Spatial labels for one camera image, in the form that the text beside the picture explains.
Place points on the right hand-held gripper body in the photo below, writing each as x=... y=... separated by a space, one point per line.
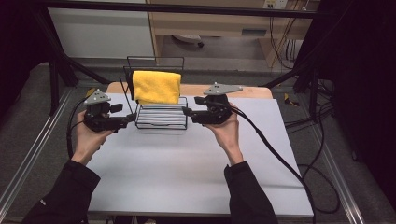
x=214 y=112

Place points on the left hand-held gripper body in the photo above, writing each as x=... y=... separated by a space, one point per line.
x=101 y=121

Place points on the yellow cloth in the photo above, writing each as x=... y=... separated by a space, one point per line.
x=157 y=87

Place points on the person's right hand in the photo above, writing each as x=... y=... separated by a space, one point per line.
x=229 y=133

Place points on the person's left hand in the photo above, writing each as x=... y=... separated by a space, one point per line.
x=87 y=143

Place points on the wooden table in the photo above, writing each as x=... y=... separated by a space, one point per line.
x=193 y=89

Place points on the black metal stand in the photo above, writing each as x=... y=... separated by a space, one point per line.
x=313 y=93
x=54 y=87

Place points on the white chair base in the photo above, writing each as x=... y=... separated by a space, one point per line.
x=188 y=39

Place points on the white panel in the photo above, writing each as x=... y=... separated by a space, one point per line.
x=99 y=34

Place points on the light wooden desk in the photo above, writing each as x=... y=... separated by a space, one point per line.
x=218 y=23

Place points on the black curtain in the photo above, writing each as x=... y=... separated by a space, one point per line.
x=364 y=77
x=18 y=46

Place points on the white power strip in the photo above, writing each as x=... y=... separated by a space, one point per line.
x=275 y=3

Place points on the aluminium rail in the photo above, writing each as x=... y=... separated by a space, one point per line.
x=337 y=180
x=34 y=146

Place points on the black metal frame bar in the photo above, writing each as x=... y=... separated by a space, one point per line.
x=174 y=8

